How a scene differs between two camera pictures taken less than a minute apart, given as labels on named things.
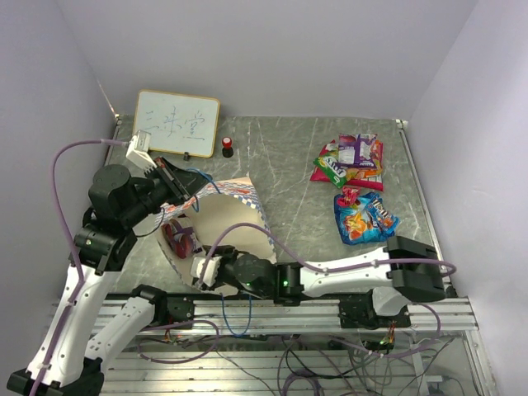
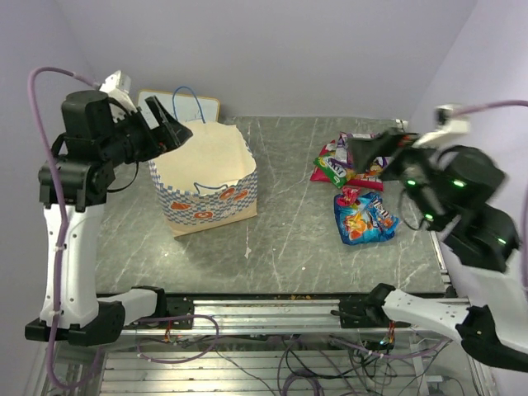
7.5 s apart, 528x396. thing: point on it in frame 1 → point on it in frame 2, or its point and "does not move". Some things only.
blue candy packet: [379, 213] does not move
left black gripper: [181, 183] → [170, 132]
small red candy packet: [351, 196] does not move
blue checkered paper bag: [228, 213] → [209, 181]
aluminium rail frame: [360, 346] does not move
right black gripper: [226, 251] → [393, 143]
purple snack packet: [349, 150] does not move
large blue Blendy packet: [355, 225] does not move
